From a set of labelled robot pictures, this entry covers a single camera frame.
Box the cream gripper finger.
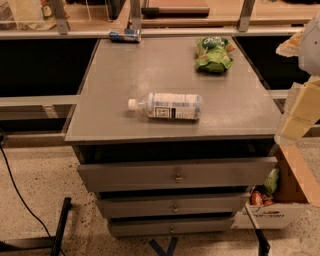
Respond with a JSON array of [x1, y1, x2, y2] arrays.
[[281, 79, 320, 140]]

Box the clear blue plastic bottle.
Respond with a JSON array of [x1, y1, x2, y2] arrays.
[[128, 93, 203, 120]]

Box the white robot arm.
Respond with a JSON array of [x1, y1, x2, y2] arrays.
[[279, 13, 320, 141]]

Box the cardboard box with snacks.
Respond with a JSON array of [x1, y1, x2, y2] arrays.
[[232, 143, 320, 230]]

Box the green bag in box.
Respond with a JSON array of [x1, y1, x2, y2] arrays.
[[264, 167, 280, 194]]

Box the top grey drawer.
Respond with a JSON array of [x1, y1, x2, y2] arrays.
[[78, 157, 277, 192]]

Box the grey drawer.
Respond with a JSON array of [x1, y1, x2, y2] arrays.
[[97, 193, 249, 219], [78, 157, 277, 192], [108, 217, 233, 237]]

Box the red snack packs in box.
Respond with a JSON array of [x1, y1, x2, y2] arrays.
[[250, 191, 274, 206]]

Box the green snack bag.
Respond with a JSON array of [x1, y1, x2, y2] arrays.
[[195, 36, 235, 74]]

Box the middle grey drawer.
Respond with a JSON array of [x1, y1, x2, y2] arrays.
[[97, 193, 249, 219]]

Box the grey drawer cabinet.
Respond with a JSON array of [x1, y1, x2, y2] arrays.
[[65, 38, 281, 224]]

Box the black bar by box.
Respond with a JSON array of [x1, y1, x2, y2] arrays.
[[245, 204, 271, 256]]

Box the blue soda can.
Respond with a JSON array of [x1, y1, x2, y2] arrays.
[[109, 29, 141, 43]]

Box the bottom grey drawer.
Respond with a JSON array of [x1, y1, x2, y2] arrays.
[[108, 217, 233, 237]]

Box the black metal floor stand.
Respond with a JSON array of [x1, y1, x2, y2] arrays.
[[0, 197, 72, 256]]

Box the black floor cable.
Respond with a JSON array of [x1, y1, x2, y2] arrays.
[[0, 143, 66, 256]]

